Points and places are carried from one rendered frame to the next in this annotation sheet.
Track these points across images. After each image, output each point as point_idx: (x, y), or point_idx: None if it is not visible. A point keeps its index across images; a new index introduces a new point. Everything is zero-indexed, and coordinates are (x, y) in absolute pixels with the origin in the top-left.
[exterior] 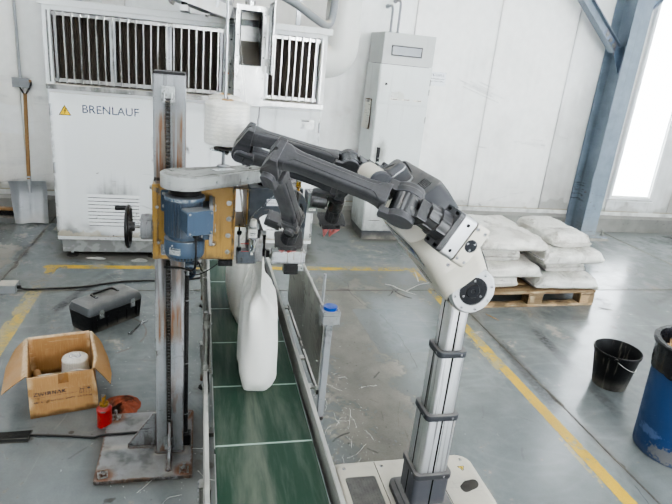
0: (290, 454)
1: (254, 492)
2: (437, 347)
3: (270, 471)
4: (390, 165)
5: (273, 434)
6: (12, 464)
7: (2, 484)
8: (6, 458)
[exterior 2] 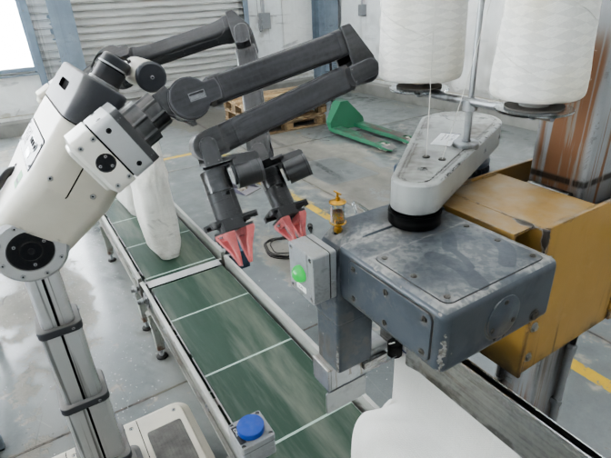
0: (269, 423)
1: (282, 373)
2: (75, 309)
3: (279, 396)
4: (120, 56)
5: (302, 443)
6: (590, 444)
7: (562, 423)
8: (606, 448)
